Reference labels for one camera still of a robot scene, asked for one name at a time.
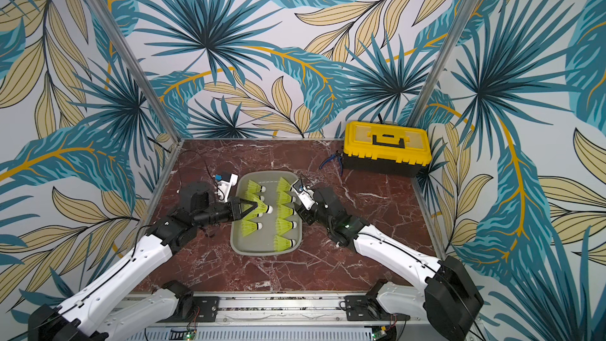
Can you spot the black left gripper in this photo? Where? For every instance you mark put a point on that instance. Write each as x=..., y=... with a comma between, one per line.
x=234, y=207

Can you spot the green shuttlecock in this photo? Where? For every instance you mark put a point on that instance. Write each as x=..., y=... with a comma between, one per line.
x=284, y=198
x=284, y=186
x=284, y=212
x=262, y=209
x=249, y=227
x=282, y=244
x=283, y=226
x=254, y=197
x=255, y=188

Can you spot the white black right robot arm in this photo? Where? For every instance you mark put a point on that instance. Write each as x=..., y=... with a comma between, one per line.
x=447, y=298

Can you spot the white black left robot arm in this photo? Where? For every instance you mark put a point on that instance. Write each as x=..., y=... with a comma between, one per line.
x=89, y=314

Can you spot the grey plastic tray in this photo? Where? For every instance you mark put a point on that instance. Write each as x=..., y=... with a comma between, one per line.
x=260, y=243

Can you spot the yellow black toolbox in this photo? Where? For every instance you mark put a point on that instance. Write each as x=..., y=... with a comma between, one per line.
x=385, y=149

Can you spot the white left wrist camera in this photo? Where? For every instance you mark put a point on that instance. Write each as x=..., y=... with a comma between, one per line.
x=224, y=183

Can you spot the blue handled pliers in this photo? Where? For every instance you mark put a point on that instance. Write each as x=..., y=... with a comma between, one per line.
x=338, y=157

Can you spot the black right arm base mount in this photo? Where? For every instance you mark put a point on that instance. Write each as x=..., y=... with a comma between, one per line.
x=367, y=307

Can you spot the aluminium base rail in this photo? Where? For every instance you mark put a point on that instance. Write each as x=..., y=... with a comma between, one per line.
x=322, y=308

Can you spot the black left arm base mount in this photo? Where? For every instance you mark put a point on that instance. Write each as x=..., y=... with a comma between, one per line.
x=190, y=307

